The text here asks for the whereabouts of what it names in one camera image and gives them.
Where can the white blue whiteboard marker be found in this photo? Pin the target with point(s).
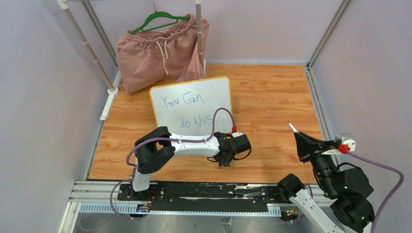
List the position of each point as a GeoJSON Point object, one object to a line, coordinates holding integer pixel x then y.
{"type": "Point", "coordinates": [292, 127]}

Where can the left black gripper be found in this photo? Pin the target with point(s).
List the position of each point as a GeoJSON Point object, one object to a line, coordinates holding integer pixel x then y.
{"type": "Point", "coordinates": [225, 162]}

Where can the green clothes hanger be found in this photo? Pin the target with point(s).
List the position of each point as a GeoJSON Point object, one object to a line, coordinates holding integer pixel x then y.
{"type": "Point", "coordinates": [158, 20]}

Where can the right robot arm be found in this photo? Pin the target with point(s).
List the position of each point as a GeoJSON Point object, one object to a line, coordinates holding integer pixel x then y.
{"type": "Point", "coordinates": [349, 189]}

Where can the pink drawstring shorts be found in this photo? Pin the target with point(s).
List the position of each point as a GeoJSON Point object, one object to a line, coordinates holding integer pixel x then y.
{"type": "Point", "coordinates": [145, 58]}

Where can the yellow framed whiteboard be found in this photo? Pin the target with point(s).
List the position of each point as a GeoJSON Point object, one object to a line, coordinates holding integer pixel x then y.
{"type": "Point", "coordinates": [194, 108]}

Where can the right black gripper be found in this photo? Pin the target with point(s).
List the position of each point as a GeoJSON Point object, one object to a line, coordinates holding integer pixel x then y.
{"type": "Point", "coordinates": [308, 147]}

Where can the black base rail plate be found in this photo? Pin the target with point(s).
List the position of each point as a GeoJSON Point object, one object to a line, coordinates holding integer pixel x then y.
{"type": "Point", "coordinates": [198, 197]}

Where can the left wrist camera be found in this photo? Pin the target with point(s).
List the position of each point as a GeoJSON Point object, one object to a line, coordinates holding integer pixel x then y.
{"type": "Point", "coordinates": [238, 134]}

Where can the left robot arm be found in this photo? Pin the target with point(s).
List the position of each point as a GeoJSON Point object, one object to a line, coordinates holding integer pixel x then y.
{"type": "Point", "coordinates": [155, 149]}

